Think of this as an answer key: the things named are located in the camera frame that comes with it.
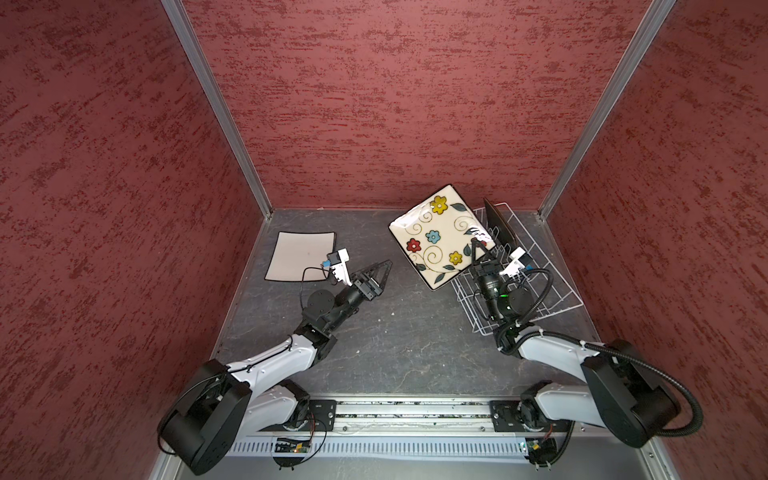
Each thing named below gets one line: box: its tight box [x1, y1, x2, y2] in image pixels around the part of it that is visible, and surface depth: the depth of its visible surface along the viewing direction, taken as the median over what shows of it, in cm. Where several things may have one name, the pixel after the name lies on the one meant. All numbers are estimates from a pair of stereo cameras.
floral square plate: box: [388, 184, 496, 290], surface depth 77 cm
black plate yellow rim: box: [483, 197, 518, 249], surface depth 109 cm
